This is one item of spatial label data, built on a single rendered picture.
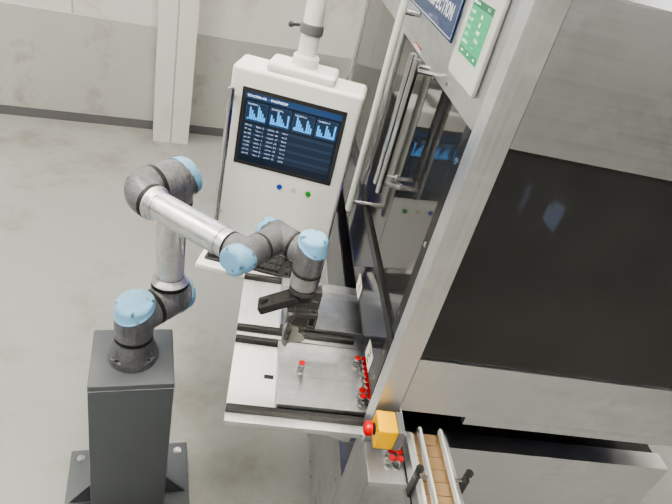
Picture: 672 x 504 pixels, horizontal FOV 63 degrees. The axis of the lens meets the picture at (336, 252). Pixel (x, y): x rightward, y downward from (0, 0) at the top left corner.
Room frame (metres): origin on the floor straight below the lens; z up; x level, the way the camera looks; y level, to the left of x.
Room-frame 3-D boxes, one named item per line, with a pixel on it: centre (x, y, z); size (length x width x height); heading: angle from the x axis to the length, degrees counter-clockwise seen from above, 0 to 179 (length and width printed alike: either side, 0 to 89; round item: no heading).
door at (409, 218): (1.34, -0.17, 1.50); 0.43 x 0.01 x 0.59; 11
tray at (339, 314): (1.57, -0.02, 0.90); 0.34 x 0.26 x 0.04; 101
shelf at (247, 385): (1.39, 0.01, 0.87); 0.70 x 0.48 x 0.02; 11
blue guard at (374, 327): (2.08, -0.02, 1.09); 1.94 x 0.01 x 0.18; 11
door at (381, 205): (1.78, -0.09, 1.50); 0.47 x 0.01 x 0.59; 11
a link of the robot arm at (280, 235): (1.17, 0.16, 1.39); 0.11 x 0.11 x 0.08; 64
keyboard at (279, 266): (1.88, 0.31, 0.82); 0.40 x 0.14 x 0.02; 92
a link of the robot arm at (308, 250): (1.14, 0.06, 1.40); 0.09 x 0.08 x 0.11; 64
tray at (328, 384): (1.24, -0.09, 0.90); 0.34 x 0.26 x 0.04; 102
